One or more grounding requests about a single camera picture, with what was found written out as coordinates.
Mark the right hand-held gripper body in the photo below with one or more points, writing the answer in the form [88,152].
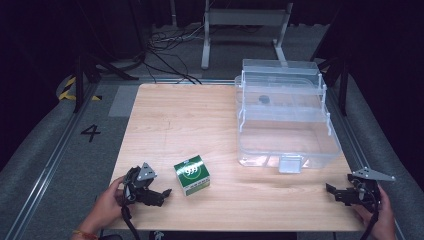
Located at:
[365,191]

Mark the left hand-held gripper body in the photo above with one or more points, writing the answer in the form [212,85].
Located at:
[138,185]

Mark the green cardboard box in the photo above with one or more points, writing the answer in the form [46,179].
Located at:
[192,174]

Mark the clear plastic storage box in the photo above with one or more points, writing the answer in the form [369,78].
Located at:
[286,133]

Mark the person's right hand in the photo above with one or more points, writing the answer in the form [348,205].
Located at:
[385,220]

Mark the person's left hand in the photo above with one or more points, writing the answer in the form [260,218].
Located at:
[106,206]

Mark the yellow black hazard tape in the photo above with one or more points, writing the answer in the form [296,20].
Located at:
[66,96]

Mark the grey metal stand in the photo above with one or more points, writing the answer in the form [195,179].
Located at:
[205,50]

